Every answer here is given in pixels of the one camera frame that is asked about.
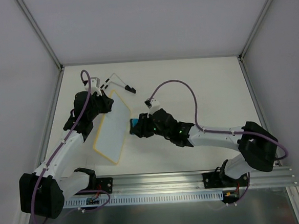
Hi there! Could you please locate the blue bone shaped eraser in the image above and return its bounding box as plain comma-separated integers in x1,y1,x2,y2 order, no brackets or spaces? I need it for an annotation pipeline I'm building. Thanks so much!
130,118,140,137

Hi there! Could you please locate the yellow framed small whiteboard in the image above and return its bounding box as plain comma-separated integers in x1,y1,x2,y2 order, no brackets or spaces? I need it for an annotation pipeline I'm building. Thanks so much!
93,91,131,165

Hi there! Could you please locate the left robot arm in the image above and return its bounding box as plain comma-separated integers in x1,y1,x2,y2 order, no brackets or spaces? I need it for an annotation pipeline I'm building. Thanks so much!
19,91,114,219

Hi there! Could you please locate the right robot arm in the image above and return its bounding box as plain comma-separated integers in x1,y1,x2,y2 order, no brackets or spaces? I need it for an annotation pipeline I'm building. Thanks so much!
130,109,277,188

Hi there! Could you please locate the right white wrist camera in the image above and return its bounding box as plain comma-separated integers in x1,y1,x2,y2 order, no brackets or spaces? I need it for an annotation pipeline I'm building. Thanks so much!
145,98,160,115

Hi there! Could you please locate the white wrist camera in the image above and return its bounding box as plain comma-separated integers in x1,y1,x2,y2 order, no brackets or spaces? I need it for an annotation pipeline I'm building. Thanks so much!
84,77,102,96
145,98,160,115

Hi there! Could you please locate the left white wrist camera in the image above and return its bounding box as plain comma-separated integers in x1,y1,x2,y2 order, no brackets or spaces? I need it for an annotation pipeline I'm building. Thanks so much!
84,77,102,96

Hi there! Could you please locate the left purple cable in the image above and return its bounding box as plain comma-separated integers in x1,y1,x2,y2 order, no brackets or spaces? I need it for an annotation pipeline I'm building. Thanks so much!
22,68,113,224

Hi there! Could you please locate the wire whiteboard stand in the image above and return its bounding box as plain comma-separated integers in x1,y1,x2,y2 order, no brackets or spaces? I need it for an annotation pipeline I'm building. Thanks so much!
100,73,136,94

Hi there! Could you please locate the aluminium mounting rail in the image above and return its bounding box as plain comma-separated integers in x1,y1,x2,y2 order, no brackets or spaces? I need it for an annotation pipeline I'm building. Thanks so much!
61,160,298,202

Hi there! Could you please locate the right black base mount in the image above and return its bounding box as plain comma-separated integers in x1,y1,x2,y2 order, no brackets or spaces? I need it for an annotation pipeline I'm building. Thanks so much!
202,169,249,189

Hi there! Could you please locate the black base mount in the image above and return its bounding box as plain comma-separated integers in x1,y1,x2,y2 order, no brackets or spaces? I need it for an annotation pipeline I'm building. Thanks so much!
202,169,249,189
96,177,113,194

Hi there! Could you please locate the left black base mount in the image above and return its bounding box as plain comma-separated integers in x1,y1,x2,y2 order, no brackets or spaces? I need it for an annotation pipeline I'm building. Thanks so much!
96,177,113,194

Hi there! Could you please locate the white slotted cable duct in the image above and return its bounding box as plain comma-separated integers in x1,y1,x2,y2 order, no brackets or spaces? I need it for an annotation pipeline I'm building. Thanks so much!
63,190,224,209

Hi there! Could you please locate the left aluminium frame post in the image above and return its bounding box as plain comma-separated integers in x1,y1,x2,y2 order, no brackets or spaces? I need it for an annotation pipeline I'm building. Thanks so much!
14,0,63,71

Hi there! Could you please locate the aluminium frame post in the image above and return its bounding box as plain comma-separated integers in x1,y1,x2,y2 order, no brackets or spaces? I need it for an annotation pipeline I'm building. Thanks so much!
238,0,274,61
14,0,63,71

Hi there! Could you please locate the right aluminium frame post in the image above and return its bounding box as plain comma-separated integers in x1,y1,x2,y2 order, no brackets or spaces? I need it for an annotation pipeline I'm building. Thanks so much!
238,0,274,61

